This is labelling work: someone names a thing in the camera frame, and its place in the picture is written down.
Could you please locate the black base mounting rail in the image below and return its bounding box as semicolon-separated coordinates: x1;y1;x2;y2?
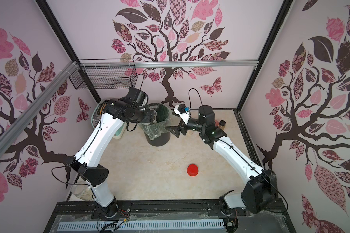
44;199;295;233

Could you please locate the black wire basket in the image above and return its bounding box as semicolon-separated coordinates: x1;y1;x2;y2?
69;58;139;90

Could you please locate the left aluminium rail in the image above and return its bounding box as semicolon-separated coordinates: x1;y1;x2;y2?
0;61;78;158

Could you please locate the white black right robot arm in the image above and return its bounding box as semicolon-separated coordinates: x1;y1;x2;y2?
166;104;279;214

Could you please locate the clear jar by left wall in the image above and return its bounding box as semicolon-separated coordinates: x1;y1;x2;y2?
71;181;94;201

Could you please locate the mint green toaster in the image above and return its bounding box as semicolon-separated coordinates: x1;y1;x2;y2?
90;99;127;140

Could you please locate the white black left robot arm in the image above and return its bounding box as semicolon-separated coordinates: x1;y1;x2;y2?
68;87;156;217

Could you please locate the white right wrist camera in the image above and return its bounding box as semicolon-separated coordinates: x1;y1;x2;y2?
174;103;191;125

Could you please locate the white slotted cable duct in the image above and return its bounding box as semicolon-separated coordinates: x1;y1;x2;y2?
55;219;225;233

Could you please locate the back aluminium rail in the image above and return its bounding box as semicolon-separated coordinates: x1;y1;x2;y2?
80;59;259;68

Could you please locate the black trash bin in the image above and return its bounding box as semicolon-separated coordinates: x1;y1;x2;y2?
139;103;171;147

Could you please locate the aluminium rail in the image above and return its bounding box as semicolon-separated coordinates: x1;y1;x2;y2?
0;61;78;158
80;59;259;68

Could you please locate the brown spice jar black lid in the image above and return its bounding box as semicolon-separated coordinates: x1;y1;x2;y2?
219;120;226;130

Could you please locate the clear plastic bin liner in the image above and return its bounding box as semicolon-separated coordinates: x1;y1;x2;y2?
139;103;171;141

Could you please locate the red jar lid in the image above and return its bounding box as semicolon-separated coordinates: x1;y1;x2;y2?
187;164;199;177

